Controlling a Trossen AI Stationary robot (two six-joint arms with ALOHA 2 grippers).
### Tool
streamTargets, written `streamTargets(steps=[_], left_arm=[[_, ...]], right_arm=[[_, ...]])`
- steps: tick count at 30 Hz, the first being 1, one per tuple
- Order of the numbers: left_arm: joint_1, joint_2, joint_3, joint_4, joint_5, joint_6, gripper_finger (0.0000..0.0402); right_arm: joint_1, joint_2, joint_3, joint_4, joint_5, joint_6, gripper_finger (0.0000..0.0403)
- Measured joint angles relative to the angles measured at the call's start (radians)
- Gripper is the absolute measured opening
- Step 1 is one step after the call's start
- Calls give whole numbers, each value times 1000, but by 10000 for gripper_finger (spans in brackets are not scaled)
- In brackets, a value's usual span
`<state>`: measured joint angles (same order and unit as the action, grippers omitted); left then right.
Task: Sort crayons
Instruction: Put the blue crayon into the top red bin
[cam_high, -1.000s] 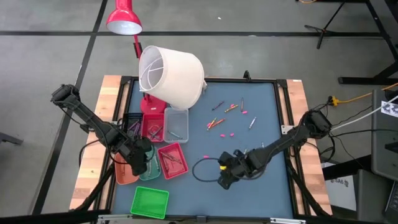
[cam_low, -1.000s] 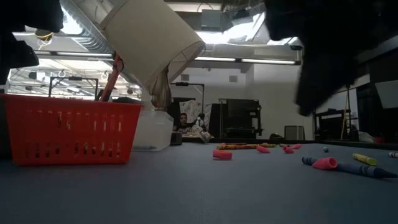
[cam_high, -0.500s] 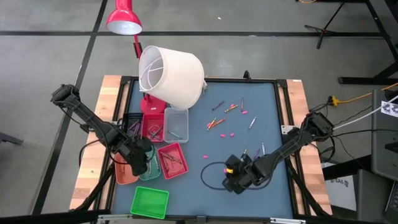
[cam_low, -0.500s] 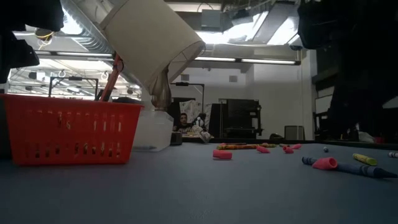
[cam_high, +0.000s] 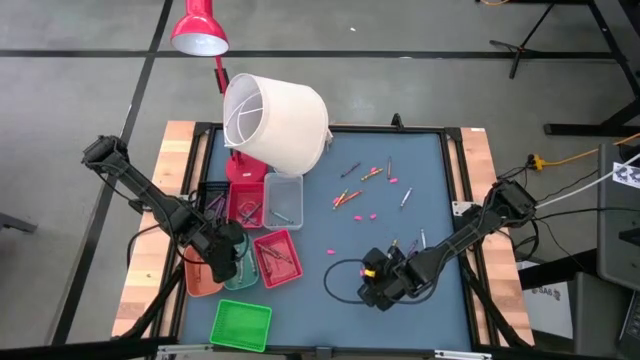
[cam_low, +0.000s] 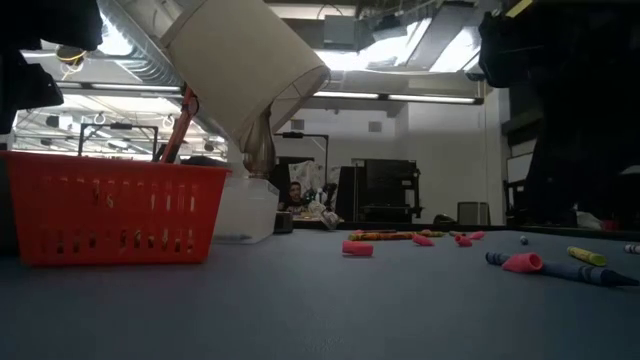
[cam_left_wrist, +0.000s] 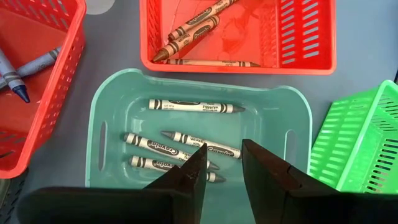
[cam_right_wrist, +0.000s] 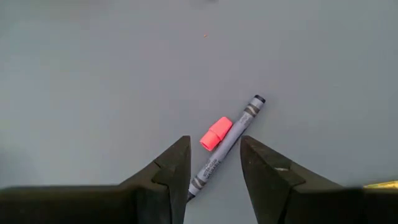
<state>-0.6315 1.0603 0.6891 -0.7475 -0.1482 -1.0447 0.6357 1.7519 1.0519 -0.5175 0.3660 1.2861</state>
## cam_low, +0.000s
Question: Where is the red desk lamp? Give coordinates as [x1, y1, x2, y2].
[159, 87, 200, 165]

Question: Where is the black equipment rack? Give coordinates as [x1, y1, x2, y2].
[335, 158, 424, 224]

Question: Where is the clear plastic bin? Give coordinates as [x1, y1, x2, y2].
[212, 177, 281, 245]

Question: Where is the patterned white sheet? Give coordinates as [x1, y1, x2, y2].
[288, 159, 327, 190]

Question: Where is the black pole stand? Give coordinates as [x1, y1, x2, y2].
[273, 131, 331, 190]

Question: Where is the long ceiling light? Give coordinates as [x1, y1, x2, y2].
[312, 90, 485, 106]
[54, 81, 182, 94]

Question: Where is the table lamp with white shade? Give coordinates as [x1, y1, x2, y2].
[159, 0, 332, 180]

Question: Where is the small black box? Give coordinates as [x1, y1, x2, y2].
[273, 210, 295, 235]

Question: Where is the black metal frame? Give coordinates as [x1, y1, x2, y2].
[78, 121, 160, 152]

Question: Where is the black side table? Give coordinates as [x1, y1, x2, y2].
[503, 177, 532, 227]

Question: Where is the silver ventilation duct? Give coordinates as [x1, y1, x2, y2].
[97, 0, 184, 87]

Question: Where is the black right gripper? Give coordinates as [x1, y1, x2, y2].
[477, 0, 556, 90]

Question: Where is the white paper clutter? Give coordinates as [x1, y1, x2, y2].
[305, 199, 346, 232]

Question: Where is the grey trash can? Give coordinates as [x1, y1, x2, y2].
[456, 200, 492, 227]

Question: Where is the red plastic basket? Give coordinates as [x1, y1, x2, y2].
[0, 150, 232, 267]

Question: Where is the person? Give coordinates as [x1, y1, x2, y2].
[280, 179, 307, 215]

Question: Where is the white ceiling box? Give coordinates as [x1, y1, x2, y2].
[323, 13, 358, 47]

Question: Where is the black ceiling device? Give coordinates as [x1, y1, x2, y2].
[54, 43, 92, 67]

